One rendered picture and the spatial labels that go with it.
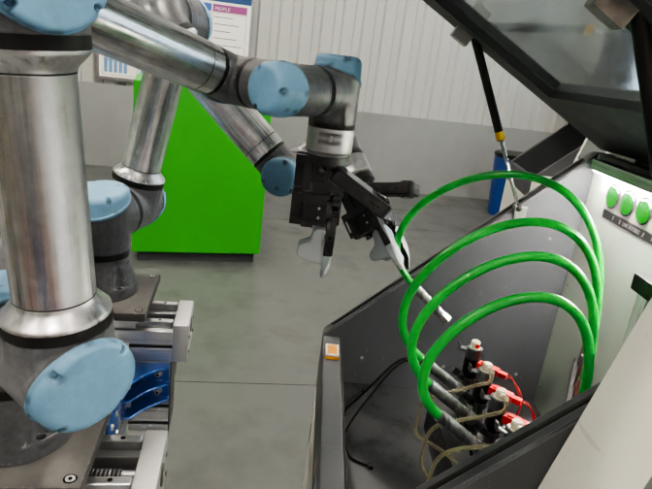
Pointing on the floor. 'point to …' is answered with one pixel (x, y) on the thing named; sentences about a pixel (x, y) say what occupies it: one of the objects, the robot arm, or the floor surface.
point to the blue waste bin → (499, 180)
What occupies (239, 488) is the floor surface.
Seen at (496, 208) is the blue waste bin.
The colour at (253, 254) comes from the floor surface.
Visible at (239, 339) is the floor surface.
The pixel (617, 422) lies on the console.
